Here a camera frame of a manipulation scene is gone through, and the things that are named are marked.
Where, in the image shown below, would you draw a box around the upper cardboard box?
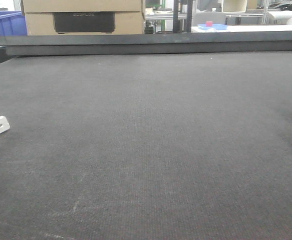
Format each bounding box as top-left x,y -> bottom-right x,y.
22,0 -> 146,13

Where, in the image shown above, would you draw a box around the blue tray on white table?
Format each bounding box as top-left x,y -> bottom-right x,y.
197,23 -> 228,31

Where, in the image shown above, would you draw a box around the lower cardboard box black label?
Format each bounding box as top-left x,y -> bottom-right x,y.
25,12 -> 145,36

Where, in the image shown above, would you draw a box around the pink cube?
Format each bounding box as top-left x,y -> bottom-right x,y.
205,21 -> 213,27

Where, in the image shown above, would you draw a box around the white table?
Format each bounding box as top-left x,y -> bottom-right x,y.
191,25 -> 292,33

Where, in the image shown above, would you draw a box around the blue plastic crate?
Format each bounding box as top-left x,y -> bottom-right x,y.
0,11 -> 28,36

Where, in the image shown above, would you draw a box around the black raised table ledge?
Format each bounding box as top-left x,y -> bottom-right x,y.
0,31 -> 292,56

